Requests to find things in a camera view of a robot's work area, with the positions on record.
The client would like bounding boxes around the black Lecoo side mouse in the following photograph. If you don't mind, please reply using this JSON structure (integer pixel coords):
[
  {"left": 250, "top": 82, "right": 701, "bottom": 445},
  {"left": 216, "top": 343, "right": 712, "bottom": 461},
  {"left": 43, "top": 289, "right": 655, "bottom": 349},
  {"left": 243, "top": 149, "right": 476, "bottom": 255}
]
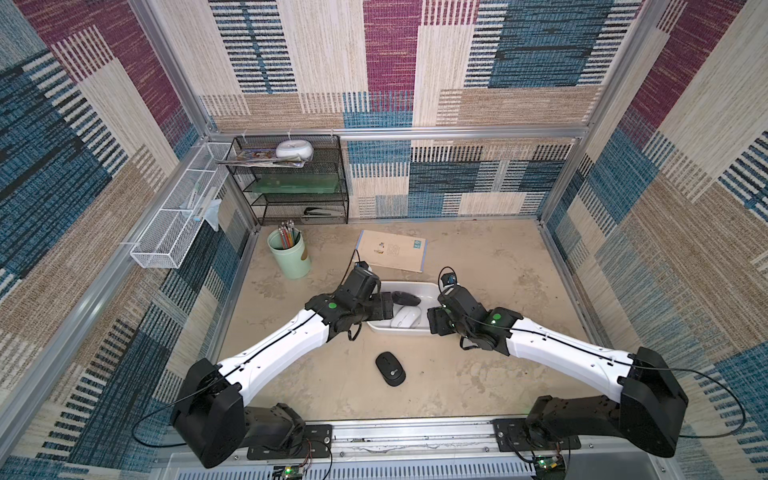
[{"left": 391, "top": 291, "right": 421, "bottom": 307}]

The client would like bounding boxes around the white plastic storage box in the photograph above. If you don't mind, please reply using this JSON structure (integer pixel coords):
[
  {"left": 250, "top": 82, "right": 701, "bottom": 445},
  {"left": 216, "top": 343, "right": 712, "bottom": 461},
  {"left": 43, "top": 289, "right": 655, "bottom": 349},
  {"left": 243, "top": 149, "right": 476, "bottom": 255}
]
[{"left": 367, "top": 281, "right": 440, "bottom": 336}]

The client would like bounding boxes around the white ribbed mouse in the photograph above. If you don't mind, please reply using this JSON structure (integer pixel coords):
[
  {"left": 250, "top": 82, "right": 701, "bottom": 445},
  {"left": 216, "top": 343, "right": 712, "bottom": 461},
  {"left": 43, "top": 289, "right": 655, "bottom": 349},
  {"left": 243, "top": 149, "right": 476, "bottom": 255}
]
[{"left": 390, "top": 306, "right": 422, "bottom": 330}]

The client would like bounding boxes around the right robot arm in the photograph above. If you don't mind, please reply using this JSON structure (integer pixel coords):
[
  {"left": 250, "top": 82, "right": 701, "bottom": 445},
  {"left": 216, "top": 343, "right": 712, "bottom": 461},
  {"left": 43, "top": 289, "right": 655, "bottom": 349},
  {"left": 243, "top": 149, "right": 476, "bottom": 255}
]
[{"left": 427, "top": 287, "right": 688, "bottom": 458}]

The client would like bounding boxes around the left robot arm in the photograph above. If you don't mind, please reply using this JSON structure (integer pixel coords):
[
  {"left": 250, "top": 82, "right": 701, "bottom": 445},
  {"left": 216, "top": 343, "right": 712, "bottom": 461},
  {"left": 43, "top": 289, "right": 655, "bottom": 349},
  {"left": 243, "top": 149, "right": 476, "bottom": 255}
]
[{"left": 171, "top": 292, "right": 394, "bottom": 468}]

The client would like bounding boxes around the beige open book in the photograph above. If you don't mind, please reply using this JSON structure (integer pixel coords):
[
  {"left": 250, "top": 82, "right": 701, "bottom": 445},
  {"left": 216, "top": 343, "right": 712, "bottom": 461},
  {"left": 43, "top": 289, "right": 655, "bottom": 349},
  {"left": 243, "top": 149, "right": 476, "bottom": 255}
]
[{"left": 356, "top": 230, "right": 428, "bottom": 272}]

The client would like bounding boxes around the mint green pencil cup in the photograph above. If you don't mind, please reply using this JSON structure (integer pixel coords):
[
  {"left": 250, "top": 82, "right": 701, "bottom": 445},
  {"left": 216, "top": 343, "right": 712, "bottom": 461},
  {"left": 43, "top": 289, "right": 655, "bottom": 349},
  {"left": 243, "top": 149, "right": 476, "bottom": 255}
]
[{"left": 267, "top": 230, "right": 312, "bottom": 280}]

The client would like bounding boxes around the coloured pencils bunch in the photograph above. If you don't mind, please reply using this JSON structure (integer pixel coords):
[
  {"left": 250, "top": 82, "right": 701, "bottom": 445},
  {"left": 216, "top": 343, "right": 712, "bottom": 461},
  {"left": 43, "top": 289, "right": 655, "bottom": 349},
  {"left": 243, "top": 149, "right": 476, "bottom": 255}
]
[{"left": 278, "top": 220, "right": 300, "bottom": 250}]

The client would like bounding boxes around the white oval device on shelf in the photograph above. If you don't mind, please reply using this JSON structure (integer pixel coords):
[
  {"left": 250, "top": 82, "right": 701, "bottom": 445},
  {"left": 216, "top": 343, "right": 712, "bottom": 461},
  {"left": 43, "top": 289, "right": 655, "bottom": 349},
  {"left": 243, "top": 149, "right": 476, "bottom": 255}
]
[{"left": 275, "top": 139, "right": 314, "bottom": 161}]

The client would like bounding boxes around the magazine on shelf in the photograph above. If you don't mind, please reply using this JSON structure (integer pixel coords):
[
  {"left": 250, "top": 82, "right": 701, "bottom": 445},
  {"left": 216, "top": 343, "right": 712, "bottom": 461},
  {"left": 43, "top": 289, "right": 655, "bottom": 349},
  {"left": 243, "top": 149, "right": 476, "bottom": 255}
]
[{"left": 218, "top": 149, "right": 306, "bottom": 168}]

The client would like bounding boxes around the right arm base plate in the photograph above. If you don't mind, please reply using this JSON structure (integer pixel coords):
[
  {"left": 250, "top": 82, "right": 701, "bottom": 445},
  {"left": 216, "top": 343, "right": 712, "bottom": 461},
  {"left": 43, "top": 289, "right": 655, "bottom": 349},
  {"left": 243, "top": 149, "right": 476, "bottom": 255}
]
[{"left": 491, "top": 417, "right": 582, "bottom": 453}]

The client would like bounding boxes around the black wire mesh shelf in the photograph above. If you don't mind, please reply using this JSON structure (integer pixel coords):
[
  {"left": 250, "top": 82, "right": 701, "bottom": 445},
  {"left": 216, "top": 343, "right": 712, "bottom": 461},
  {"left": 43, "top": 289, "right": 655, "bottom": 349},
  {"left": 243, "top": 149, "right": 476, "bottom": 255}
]
[{"left": 223, "top": 134, "right": 349, "bottom": 226}]

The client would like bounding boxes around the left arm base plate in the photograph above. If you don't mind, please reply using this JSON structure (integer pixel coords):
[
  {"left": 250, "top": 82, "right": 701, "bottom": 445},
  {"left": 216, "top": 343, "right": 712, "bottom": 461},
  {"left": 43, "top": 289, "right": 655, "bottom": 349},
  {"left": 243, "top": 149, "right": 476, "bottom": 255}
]
[{"left": 246, "top": 424, "right": 333, "bottom": 461}]

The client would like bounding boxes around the white wire wall basket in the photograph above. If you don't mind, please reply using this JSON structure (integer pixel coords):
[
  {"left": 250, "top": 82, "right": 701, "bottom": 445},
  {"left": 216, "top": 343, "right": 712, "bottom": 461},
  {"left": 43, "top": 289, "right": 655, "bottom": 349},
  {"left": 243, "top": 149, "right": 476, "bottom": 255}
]
[{"left": 130, "top": 142, "right": 230, "bottom": 269}]

